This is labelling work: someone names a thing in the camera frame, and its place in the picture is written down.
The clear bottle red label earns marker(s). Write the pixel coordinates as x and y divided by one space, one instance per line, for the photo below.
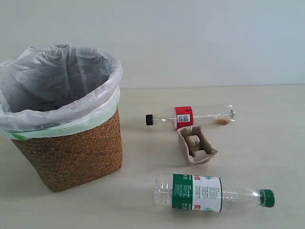
183 116

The grey cardboard pulp tray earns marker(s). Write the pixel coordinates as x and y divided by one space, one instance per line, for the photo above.
194 146

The clear bottle green cap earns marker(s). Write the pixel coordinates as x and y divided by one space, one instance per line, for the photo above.
211 194

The woven brown wicker basket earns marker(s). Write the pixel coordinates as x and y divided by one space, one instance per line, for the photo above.
69 161

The white plastic bin liner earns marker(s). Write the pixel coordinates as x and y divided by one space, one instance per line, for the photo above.
58 90

